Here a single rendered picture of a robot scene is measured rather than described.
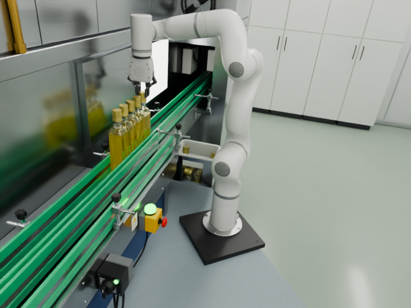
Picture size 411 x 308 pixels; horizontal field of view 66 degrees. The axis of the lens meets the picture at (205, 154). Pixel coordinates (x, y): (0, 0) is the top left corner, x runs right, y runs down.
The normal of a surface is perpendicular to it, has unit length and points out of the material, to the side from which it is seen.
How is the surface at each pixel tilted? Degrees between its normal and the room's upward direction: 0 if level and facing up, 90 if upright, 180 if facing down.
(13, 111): 90
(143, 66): 88
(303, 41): 90
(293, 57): 90
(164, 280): 0
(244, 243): 1
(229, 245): 1
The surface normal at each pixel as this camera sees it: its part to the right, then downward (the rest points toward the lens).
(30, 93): 0.97, 0.18
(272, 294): 0.08, -0.88
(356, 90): -0.25, 0.44
